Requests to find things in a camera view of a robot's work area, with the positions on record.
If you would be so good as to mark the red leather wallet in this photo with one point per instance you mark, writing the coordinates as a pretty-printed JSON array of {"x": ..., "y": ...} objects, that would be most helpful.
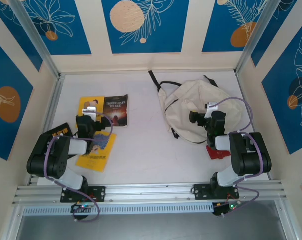
[{"x": 211, "y": 153}]

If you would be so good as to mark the left aluminium frame post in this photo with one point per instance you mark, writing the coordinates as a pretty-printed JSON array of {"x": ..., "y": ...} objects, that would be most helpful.
[{"x": 33, "y": 37}]

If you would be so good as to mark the yellow book with man picture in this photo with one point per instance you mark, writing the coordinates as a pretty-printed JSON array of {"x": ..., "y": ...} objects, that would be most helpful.
[{"x": 87, "y": 101}]

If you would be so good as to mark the dark Three Days book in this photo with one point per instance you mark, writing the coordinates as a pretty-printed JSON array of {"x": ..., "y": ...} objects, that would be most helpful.
[{"x": 115, "y": 112}]

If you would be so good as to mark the black book with yellow title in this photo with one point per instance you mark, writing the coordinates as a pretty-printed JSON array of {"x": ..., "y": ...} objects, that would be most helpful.
[{"x": 63, "y": 130}]

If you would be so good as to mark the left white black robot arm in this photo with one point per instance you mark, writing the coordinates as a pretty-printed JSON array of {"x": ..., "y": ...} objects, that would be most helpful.
[{"x": 41, "y": 160}]

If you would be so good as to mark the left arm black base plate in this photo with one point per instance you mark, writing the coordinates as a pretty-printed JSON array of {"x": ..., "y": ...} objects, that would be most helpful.
[{"x": 98, "y": 193}]

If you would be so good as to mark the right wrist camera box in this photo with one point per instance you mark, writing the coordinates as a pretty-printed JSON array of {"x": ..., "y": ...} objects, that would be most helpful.
[{"x": 211, "y": 105}]

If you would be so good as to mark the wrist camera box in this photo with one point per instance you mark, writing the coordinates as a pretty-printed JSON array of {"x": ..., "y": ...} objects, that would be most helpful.
[
  {"x": 89, "y": 111},
  {"x": 211, "y": 105}
]

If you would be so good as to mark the right aluminium frame post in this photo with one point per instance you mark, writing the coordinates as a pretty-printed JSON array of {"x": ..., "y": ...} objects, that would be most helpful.
[{"x": 255, "y": 37}]

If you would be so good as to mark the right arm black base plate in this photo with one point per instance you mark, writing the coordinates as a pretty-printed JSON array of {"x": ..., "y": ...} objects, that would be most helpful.
[{"x": 202, "y": 191}]

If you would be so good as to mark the yellow book with blue picture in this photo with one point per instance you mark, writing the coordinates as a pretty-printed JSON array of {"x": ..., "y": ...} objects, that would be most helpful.
[{"x": 95, "y": 162}]

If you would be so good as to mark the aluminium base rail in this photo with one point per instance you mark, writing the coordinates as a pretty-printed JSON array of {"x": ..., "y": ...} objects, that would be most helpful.
[{"x": 150, "y": 191}]

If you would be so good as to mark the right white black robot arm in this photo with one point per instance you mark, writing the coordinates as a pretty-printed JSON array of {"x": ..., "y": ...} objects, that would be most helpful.
[{"x": 250, "y": 162}]

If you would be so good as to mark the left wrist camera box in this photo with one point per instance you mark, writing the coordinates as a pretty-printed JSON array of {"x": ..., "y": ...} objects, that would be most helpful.
[{"x": 89, "y": 111}]

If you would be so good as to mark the aluminium frame post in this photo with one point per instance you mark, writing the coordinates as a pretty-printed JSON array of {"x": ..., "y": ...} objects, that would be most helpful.
[
  {"x": 33, "y": 37},
  {"x": 255, "y": 37}
]

